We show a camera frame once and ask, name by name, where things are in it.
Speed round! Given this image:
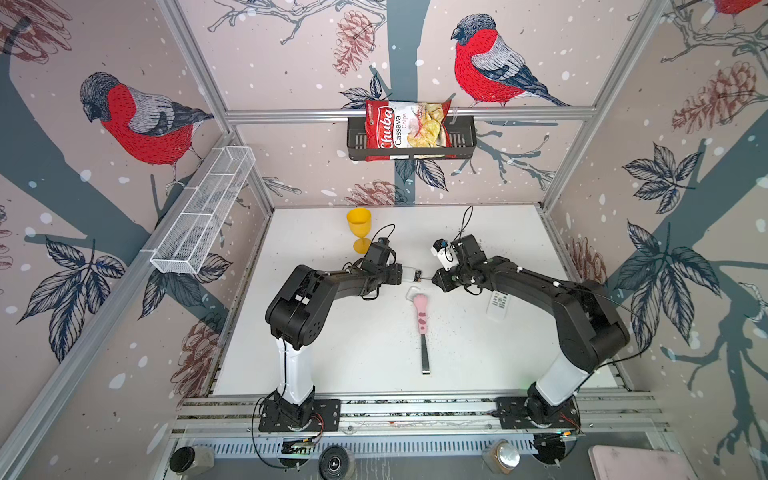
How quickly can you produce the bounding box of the grey cylinder with black cap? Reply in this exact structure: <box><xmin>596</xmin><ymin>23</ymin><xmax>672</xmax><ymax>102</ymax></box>
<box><xmin>169</xmin><ymin>445</ymin><xmax>215</xmax><ymax>476</ymax></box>

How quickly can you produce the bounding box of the white battery cover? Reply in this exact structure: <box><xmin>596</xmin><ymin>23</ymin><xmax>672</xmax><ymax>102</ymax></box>
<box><xmin>406</xmin><ymin>286</ymin><xmax>422</xmax><ymax>301</ymax></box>

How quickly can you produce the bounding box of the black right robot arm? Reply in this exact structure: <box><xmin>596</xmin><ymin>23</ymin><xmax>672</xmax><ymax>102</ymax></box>
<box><xmin>431</xmin><ymin>235</ymin><xmax>630</xmax><ymax>427</ymax></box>

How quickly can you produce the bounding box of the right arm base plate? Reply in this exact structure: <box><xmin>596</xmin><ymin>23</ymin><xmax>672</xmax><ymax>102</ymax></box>
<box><xmin>492</xmin><ymin>397</ymin><xmax>581</xmax><ymax>430</ymax></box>

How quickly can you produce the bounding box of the black round speaker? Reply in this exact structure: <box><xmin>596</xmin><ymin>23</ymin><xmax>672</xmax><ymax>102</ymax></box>
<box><xmin>318</xmin><ymin>445</ymin><xmax>356</xmax><ymax>480</ymax></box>

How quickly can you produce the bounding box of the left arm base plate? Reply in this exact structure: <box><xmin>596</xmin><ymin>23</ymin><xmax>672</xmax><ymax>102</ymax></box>
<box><xmin>257</xmin><ymin>397</ymin><xmax>341</xmax><ymax>433</ymax></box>

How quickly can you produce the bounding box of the pink pad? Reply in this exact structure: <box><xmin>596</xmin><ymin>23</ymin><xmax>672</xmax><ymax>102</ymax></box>
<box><xmin>589</xmin><ymin>445</ymin><xmax>697</xmax><ymax>480</ymax></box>

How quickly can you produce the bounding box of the aluminium mounting rail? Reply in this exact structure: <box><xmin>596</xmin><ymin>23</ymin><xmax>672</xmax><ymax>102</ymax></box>
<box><xmin>169</xmin><ymin>388</ymin><xmax>673</xmax><ymax>459</ymax></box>

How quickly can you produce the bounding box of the white AC remote with display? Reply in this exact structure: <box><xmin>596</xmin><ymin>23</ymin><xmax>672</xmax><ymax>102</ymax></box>
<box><xmin>401</xmin><ymin>266</ymin><xmax>422</xmax><ymax>283</ymax></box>

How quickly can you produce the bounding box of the yellow plastic goblet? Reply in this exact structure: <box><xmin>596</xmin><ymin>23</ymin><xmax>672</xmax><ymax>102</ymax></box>
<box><xmin>346</xmin><ymin>207</ymin><xmax>372</xmax><ymax>255</ymax></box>

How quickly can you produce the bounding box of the red cassava chips bag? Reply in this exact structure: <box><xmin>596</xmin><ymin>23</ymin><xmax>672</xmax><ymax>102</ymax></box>
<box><xmin>365</xmin><ymin>100</ymin><xmax>453</xmax><ymax>150</ymax></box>

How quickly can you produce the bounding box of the white remote control with buttons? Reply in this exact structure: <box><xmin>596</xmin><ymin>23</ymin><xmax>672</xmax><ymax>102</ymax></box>
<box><xmin>486</xmin><ymin>291</ymin><xmax>510</xmax><ymax>322</ymax></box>

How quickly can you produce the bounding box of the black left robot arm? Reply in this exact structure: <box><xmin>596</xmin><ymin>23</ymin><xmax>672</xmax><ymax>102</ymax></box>
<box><xmin>260</xmin><ymin>237</ymin><xmax>403</xmax><ymax>431</ymax></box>

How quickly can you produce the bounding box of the silver metal can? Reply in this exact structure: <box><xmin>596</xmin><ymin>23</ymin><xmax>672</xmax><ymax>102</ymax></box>
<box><xmin>482</xmin><ymin>439</ymin><xmax>521</xmax><ymax>475</ymax></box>

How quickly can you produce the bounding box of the black wall basket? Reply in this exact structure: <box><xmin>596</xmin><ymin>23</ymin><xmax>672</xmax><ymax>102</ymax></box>
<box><xmin>346</xmin><ymin>116</ymin><xmax>477</xmax><ymax>161</ymax></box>

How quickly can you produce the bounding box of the white wire mesh shelf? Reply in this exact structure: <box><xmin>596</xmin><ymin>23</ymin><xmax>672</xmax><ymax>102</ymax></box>
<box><xmin>150</xmin><ymin>146</ymin><xmax>255</xmax><ymax>275</ymax></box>

